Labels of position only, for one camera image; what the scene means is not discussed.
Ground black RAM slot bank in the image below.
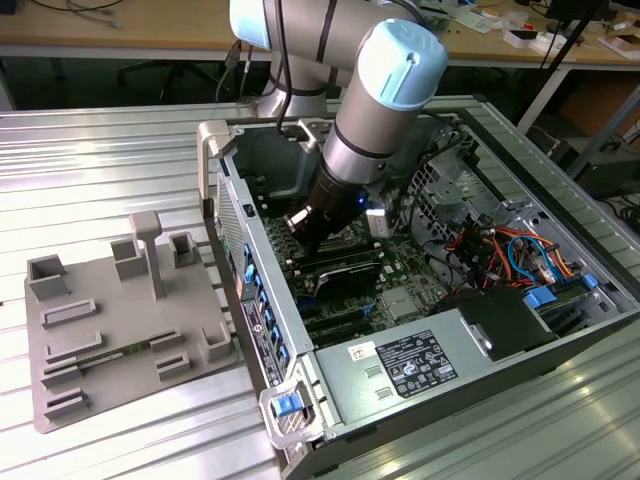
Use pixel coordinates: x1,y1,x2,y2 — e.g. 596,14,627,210
252,174,319,221
294,242,385,274

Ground black graphics card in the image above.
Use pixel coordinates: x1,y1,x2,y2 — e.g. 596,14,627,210
313,257,387,303

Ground green motherboard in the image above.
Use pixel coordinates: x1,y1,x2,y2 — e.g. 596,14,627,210
248,169,454,347

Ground black expansion slots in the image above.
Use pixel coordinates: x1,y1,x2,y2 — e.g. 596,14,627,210
301,298,374,347

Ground silver chipset heat sink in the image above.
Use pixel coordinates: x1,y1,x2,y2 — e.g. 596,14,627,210
383,287,420,322

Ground blue card retention tabs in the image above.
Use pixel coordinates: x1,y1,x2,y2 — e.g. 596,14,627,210
241,242,291,362

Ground silver perforated disk bay cage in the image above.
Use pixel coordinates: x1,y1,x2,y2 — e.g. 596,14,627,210
408,124,534,241

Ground grey power supply unit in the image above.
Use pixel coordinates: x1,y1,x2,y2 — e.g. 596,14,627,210
313,305,494,422

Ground black plastic shroud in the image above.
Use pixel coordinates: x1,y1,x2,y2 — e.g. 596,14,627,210
432,288,560,362

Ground blue case latch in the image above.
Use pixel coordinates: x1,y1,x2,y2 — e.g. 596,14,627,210
271,396,303,417

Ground grey parts rack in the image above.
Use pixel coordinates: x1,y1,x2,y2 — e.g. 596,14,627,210
23,209,242,435

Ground small white box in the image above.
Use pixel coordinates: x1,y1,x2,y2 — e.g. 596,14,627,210
503,28,551,54

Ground wooden desk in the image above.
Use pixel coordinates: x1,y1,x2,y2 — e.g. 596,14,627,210
0,0,640,69

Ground green RAM stick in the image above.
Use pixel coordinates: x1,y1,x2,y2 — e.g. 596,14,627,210
77,340,154,372

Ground open grey PC case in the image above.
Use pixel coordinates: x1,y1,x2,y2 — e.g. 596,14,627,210
195,102,640,480

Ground black box on floor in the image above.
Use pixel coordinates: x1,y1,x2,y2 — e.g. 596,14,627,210
574,144,640,201

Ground brown cardboard box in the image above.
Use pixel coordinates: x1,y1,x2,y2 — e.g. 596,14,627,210
559,74,640,144

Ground flat cardboard piece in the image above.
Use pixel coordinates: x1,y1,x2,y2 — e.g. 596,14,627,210
599,33,640,61

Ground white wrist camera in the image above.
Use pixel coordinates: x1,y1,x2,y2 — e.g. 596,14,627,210
366,206,395,237

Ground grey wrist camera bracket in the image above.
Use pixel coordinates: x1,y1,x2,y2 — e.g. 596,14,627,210
279,118,334,154

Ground red orange wire bundle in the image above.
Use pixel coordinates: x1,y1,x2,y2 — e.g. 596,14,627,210
446,223,521,287

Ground blue data wire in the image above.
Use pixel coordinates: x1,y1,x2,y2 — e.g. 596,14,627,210
507,233,561,287

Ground blue disk carrier handle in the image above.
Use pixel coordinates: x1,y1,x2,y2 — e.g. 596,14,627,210
524,284,562,310

